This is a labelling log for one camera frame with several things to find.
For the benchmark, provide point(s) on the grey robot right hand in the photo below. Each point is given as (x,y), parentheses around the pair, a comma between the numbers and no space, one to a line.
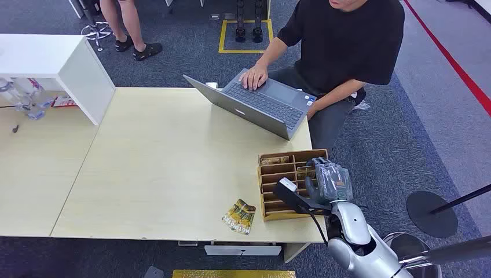
(332,184)

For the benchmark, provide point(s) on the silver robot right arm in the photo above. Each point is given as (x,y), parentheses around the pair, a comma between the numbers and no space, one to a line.
(354,230)

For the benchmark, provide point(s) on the wooden card organizer box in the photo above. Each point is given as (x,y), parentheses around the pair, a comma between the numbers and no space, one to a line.
(280,192)

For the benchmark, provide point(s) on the person's left hand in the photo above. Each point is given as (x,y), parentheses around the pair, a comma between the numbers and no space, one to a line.
(311,111)

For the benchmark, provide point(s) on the person's hand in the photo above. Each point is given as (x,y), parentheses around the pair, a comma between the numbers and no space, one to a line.
(253,77)
(311,111)

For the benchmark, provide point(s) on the person's right hand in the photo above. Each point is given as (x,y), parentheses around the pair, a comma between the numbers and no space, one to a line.
(253,77)

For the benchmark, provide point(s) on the seated person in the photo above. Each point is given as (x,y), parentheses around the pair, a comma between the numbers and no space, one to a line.
(341,42)

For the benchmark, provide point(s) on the standing person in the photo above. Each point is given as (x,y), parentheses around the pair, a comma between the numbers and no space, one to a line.
(130,27)

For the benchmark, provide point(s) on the white badge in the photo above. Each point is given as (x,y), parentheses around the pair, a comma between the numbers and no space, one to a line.
(352,94)

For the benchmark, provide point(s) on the black round base stand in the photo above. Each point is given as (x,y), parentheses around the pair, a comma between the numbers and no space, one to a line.
(431,215)

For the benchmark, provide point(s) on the grey laptop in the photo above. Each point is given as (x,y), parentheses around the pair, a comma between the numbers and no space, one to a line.
(261,103)

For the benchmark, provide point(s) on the white desk drawer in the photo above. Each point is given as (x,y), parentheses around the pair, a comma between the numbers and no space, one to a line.
(242,250)

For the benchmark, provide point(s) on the gold panel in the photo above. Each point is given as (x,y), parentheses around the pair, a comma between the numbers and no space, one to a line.
(234,274)

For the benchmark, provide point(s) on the white small box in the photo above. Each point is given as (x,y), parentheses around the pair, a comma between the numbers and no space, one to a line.
(211,85)

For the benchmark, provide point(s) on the black robot leg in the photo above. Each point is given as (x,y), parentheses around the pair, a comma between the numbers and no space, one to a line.
(257,23)
(240,23)

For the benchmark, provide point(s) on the yellow floor tape square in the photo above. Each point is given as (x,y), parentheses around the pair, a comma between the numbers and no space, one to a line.
(222,38)

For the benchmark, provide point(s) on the floor socket plate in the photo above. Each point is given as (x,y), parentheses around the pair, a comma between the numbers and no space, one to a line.
(214,17)
(229,16)

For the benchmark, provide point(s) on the grey metal plate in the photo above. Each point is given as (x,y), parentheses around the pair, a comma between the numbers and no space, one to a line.
(154,273)

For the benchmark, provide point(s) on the chair star base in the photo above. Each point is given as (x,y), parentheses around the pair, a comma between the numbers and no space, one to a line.
(96,32)

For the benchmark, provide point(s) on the red white leaflet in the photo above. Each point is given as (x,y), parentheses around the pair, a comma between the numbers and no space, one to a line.
(63,101)

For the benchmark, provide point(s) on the white desk shelf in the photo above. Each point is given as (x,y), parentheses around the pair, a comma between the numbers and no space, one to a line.
(57,57)

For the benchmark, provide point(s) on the clear plastic water bottle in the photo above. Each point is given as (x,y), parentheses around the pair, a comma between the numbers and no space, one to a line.
(36,92)
(15,100)

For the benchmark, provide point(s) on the small black object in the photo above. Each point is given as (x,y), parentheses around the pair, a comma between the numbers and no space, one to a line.
(15,129)

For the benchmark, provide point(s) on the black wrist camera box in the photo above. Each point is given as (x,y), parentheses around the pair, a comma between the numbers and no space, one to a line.
(291,195)

